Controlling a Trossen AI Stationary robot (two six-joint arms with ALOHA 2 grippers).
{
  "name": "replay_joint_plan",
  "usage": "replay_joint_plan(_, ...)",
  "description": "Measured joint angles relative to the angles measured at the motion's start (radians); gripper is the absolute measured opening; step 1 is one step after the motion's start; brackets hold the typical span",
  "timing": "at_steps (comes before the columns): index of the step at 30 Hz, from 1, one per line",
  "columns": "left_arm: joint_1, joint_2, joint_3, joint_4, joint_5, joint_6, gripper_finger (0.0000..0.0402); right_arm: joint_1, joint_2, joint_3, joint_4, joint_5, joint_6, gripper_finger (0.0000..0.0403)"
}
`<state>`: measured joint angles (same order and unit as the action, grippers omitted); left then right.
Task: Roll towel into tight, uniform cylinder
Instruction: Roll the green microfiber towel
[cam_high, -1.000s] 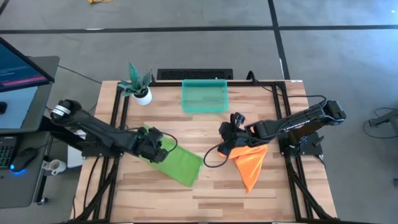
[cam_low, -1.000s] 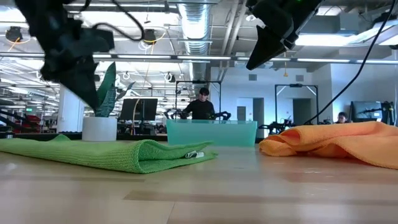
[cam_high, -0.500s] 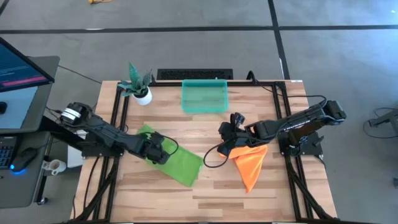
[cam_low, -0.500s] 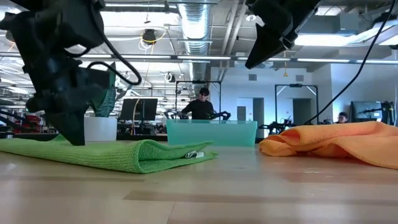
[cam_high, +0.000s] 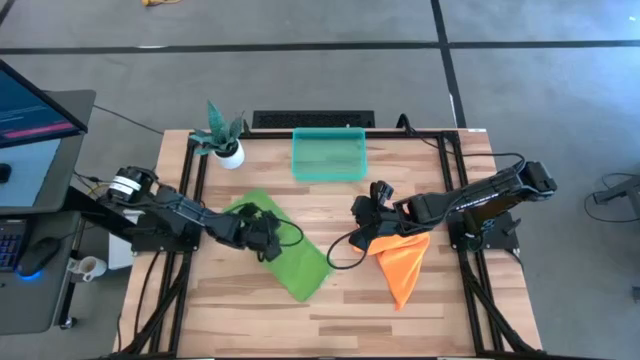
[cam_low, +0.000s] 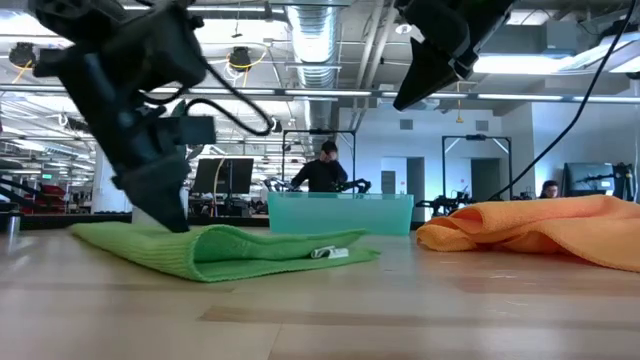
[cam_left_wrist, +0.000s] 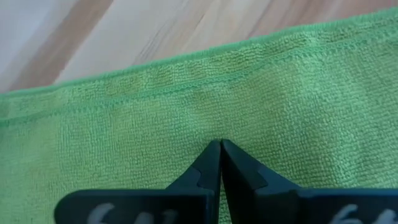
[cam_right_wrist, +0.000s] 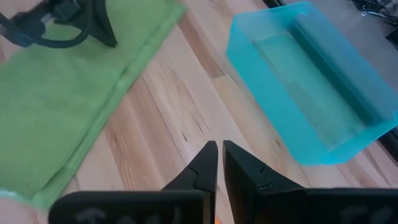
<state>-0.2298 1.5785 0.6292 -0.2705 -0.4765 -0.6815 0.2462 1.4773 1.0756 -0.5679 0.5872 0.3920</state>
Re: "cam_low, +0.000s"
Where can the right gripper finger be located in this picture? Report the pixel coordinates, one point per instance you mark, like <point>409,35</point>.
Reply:
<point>420,80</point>

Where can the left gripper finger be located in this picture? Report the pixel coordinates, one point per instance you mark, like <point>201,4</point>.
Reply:
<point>160,200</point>

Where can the green microfibre towel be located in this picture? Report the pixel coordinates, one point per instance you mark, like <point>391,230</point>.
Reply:
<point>150,250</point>

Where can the orange microfibre towel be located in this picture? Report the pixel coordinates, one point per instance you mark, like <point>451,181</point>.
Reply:
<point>550,225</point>

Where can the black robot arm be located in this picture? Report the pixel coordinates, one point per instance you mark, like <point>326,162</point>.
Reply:
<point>445,204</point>

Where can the yellow hanging pendant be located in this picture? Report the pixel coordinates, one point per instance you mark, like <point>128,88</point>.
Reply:
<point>458,117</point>

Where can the white building column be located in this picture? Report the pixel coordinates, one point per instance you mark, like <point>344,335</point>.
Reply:
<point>102,197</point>

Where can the black monitor on stand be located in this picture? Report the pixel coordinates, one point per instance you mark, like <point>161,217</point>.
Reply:
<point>222,175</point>

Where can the red equipment rack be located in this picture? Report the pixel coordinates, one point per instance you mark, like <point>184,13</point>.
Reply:
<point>45,197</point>

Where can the person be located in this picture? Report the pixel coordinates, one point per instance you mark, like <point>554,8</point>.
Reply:
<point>549,189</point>
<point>320,172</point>

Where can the teal translucent plastic bin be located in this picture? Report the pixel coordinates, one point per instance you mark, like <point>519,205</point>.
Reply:
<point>340,215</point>

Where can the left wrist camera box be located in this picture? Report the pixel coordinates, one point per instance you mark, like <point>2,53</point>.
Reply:
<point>195,130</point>

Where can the silver ventilation duct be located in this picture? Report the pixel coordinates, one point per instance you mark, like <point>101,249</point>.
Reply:
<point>315,40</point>

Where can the silver metal post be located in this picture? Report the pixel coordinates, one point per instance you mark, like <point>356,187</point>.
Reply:
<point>12,225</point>

